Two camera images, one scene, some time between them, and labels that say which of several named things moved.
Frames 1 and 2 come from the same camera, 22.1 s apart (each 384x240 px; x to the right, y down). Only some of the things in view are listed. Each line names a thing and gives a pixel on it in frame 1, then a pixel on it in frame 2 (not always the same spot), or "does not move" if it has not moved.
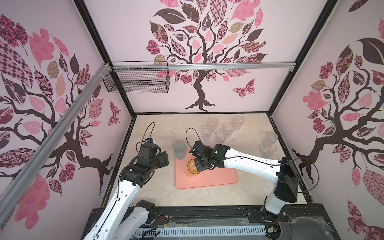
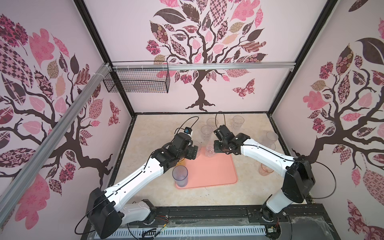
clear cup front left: [206, 131] does not move
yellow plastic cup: [191, 166] → [182, 162]
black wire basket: [138, 77] does not move
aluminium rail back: [199, 66] does not move
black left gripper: [163, 159] → [192, 152]
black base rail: [244, 216] does not move
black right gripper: [198, 168] → [215, 148]
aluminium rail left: [17, 193] does not move
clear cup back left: [212, 122] does not move
